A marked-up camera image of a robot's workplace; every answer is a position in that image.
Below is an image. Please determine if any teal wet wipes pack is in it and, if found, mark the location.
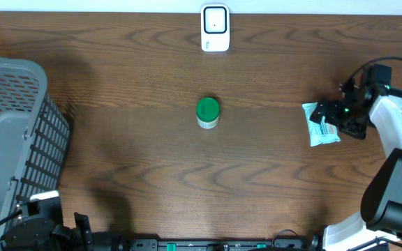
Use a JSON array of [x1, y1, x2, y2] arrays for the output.
[[302, 102, 341, 146]]

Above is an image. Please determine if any green lid jar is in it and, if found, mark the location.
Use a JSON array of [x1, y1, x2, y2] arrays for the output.
[[196, 98, 221, 129]]

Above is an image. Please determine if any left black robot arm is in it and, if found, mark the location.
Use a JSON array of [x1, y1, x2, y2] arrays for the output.
[[0, 197, 95, 251]]

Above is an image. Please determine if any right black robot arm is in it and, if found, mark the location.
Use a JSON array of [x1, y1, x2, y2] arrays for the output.
[[309, 58, 402, 250]]

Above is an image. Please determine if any white barcode scanner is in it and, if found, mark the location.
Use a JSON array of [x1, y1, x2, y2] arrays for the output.
[[200, 3, 230, 52]]

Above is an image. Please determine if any grey plastic mesh basket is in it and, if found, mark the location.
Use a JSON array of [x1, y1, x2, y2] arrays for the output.
[[0, 55, 71, 251]]

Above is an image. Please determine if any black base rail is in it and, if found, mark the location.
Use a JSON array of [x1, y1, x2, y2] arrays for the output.
[[92, 238, 313, 251]]

